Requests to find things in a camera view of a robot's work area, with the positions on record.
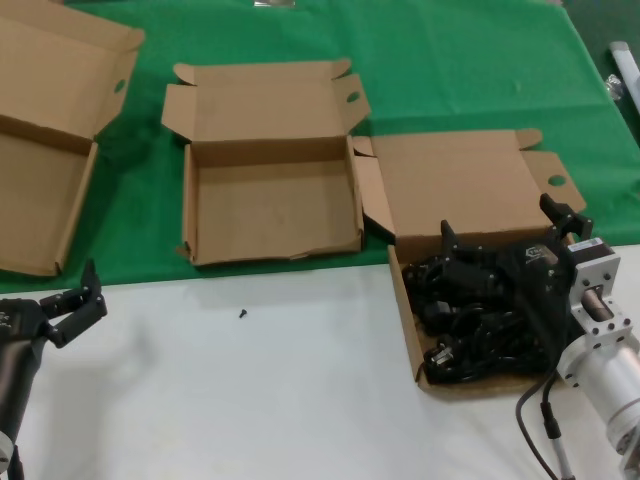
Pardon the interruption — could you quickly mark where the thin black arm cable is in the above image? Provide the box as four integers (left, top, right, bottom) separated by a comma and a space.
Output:
516, 367, 559, 480

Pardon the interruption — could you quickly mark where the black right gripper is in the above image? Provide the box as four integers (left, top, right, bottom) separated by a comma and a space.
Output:
439, 193, 595, 366

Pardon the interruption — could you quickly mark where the white tube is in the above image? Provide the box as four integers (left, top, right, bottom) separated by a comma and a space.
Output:
608, 41, 640, 110

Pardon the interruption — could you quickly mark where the cable with silver connector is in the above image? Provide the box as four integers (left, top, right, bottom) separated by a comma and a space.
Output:
541, 399, 574, 480

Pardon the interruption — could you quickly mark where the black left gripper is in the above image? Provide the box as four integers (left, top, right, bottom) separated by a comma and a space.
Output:
0, 258, 109, 351

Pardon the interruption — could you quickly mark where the green table cloth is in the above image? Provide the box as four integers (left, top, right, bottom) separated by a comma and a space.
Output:
0, 0, 640, 296

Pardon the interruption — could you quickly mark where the cardboard box round side hole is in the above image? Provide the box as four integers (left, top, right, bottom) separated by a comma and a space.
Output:
352, 128, 589, 401

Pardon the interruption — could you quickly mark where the cardboard box with dented rim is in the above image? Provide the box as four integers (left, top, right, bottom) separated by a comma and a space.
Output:
160, 57, 371, 269

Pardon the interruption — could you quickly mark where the large open cardboard box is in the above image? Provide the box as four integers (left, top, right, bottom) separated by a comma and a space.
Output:
0, 0, 146, 279

